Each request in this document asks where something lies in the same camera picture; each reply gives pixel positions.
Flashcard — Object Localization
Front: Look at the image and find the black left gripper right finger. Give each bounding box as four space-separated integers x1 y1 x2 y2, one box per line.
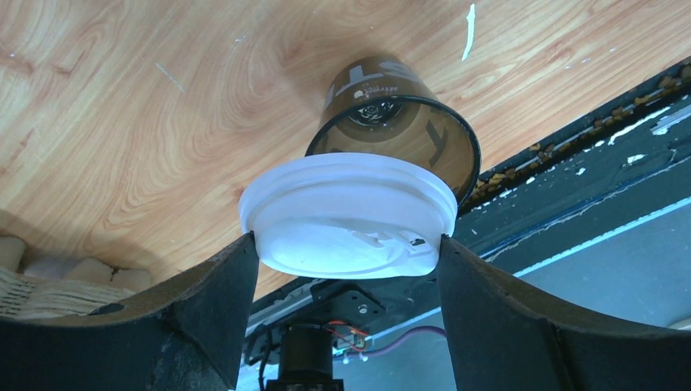
437 236 690 390

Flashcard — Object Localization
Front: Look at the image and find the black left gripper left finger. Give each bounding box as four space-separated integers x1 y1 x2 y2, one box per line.
1 233 259 390

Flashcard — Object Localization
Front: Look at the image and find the white coffee cup lid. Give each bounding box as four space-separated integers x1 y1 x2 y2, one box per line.
238 152 458 279

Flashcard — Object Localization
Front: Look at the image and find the brown cup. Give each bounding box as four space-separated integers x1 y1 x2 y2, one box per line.
306 55 481 205

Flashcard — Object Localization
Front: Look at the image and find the cardboard cup carrier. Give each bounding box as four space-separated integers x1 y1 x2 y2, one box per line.
1 236 153 321

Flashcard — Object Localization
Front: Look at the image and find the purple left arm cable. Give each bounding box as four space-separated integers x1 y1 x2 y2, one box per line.
345 325 449 360

